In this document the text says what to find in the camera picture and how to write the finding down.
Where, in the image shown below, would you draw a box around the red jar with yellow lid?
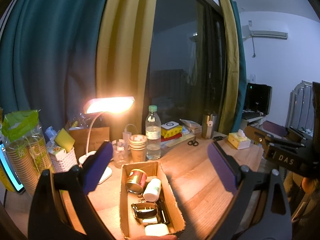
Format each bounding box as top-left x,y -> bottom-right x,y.
126,169 -> 148,193

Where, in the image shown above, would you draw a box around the red book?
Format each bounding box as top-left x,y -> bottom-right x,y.
161,133 -> 183,142

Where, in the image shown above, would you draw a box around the white computer desk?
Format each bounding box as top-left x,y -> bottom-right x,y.
241,111 -> 266,130

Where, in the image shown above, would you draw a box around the clear plastic packaging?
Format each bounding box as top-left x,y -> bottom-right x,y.
66,112 -> 92,130

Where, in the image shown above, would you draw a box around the blue and white packet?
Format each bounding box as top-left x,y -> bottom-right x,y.
45,126 -> 60,144

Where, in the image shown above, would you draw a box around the small black rectangular object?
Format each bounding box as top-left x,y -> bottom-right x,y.
157,199 -> 171,225

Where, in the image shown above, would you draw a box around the stacked clear printed glasses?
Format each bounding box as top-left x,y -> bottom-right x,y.
112,139 -> 130,168

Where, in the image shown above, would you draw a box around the brown cardboard lamp carton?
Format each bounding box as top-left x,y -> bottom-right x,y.
68,126 -> 110,159

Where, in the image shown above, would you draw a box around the white air conditioner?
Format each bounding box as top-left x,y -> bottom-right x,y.
242,25 -> 288,40

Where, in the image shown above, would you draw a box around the black computer monitor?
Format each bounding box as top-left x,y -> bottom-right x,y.
244,82 -> 272,114

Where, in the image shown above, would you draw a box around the yellow-green sponge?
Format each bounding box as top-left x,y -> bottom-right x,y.
54,128 -> 75,151

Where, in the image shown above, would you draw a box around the dark glass window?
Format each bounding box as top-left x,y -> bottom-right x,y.
149,0 -> 227,130

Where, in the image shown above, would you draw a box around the yellow tissue box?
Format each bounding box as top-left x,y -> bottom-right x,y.
227,129 -> 251,150

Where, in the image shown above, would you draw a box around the white earbuds case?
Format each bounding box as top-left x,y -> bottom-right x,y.
145,224 -> 170,237

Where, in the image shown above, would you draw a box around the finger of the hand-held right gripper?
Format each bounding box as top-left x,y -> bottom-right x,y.
262,121 -> 313,143
244,125 -> 307,160

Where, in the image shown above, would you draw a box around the green packaged paper cups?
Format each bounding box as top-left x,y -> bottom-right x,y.
1,109 -> 54,193

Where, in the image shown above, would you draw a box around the yellow flat box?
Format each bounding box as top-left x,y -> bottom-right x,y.
161,126 -> 182,138

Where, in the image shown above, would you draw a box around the grey padded headboard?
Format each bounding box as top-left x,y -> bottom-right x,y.
285,80 -> 315,130

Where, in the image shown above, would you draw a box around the person's left hand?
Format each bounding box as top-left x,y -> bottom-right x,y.
144,234 -> 178,240

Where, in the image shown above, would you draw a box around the teal curtain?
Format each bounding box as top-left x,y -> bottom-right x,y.
0,0 -> 113,130
230,0 -> 248,130

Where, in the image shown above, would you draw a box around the brown leather wristwatch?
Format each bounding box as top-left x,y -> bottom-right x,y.
131,202 -> 158,219

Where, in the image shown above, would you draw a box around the white pill bottle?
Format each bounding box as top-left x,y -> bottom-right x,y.
143,178 -> 162,202

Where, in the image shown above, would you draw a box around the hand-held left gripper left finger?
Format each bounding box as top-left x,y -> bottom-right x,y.
27,141 -> 115,240

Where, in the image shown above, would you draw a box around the steel tumbler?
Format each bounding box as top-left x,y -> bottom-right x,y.
202,114 -> 217,139

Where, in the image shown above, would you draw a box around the stack of brown paper cups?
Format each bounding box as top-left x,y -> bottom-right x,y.
129,134 -> 148,162

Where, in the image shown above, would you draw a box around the clear plastic water bottle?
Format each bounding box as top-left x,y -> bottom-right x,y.
145,105 -> 162,160

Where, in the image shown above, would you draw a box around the olive yellow curtain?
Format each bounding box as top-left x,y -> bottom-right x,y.
96,0 -> 160,135
216,0 -> 240,135

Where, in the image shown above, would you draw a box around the white printed packet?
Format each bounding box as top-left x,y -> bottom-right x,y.
48,146 -> 67,155

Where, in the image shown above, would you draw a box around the cardboard box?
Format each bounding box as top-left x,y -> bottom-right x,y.
119,161 -> 186,239

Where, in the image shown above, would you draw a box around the white charging cable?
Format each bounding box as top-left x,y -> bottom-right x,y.
122,124 -> 138,143

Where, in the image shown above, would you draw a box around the tablet with lit screen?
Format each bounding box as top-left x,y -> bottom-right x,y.
0,140 -> 25,195

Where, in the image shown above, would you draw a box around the white woven plastic basket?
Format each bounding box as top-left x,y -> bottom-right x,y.
49,147 -> 77,172

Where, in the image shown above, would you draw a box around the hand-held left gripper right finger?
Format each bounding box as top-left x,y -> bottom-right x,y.
179,141 -> 293,240

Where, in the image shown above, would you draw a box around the white desk lamp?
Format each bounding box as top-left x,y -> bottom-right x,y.
79,96 -> 135,185

